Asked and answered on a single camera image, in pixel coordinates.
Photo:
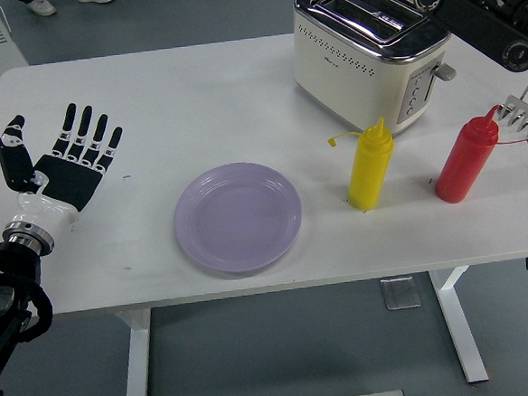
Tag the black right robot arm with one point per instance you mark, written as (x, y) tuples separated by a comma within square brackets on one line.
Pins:
[(482, 15)]

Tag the white table leg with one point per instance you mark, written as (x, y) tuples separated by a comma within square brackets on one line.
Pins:
[(459, 329), (138, 374)]

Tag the small metal floor plate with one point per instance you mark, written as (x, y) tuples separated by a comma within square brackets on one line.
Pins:
[(400, 293)]

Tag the red squeeze bottle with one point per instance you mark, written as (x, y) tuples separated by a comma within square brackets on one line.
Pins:
[(463, 166)]

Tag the yellow squeeze bottle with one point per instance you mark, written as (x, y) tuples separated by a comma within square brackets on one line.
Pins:
[(371, 172)]

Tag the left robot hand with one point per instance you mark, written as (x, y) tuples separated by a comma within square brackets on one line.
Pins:
[(68, 180)]

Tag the cream and chrome toaster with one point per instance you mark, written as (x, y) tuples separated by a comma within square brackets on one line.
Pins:
[(337, 79)]

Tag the purple round plate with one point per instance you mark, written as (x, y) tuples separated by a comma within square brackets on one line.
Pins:
[(238, 218)]

